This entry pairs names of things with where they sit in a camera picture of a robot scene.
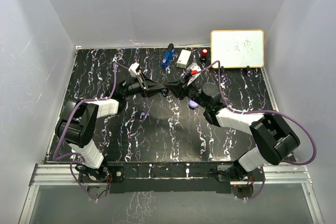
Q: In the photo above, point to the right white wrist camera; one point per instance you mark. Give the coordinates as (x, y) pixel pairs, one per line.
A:
(192, 72)

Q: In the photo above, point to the white rectangular box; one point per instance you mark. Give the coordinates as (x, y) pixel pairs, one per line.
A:
(183, 59)

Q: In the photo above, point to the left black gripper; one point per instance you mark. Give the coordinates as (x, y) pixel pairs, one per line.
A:
(148, 87)

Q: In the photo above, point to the black earbud charging case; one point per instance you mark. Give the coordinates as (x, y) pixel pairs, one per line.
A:
(165, 92)

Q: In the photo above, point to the black front base bar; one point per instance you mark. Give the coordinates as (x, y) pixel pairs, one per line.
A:
(175, 177)

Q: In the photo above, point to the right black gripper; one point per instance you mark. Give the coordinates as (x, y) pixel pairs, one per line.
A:
(179, 88)

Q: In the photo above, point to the blue black tool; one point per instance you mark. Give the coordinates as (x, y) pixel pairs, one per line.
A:
(168, 55)

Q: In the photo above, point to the purple round earbud case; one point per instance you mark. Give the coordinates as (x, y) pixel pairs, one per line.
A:
(192, 104)

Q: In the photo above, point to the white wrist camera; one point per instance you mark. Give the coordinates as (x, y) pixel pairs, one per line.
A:
(192, 72)
(134, 70)

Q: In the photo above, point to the aluminium frame rail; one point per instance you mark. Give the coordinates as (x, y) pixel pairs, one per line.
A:
(171, 193)

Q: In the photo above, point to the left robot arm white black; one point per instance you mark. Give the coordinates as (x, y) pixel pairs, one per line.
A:
(77, 122)

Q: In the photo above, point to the white board wooden frame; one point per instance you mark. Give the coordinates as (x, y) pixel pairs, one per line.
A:
(238, 48)

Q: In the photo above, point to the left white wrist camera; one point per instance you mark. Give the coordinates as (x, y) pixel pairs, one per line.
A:
(134, 70)

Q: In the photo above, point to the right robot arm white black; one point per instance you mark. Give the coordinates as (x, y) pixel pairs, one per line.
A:
(274, 138)

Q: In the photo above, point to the red emergency button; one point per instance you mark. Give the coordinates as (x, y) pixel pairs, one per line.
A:
(203, 56)

